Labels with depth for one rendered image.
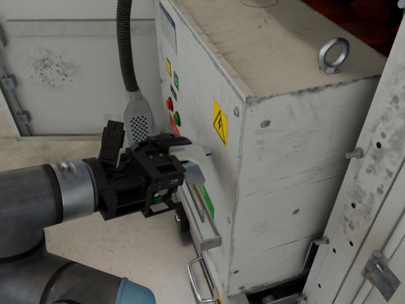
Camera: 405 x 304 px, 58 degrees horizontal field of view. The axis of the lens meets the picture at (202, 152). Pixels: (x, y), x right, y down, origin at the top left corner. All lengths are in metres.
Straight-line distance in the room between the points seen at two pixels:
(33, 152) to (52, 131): 1.36
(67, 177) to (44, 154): 2.18
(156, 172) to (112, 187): 0.06
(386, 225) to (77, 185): 0.38
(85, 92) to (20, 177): 0.77
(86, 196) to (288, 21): 0.41
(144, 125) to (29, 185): 0.54
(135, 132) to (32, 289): 0.57
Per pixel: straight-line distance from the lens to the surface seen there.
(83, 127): 1.28
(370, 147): 0.49
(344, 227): 0.59
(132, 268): 0.92
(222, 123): 0.51
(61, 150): 2.63
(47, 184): 0.45
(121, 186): 0.47
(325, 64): 0.49
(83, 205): 0.46
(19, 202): 0.44
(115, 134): 0.55
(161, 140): 0.53
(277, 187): 0.56
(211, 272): 0.81
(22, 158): 2.66
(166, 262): 0.91
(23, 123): 1.34
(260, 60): 0.51
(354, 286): 0.63
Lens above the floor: 1.62
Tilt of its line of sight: 42 degrees down
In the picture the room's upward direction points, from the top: straight up
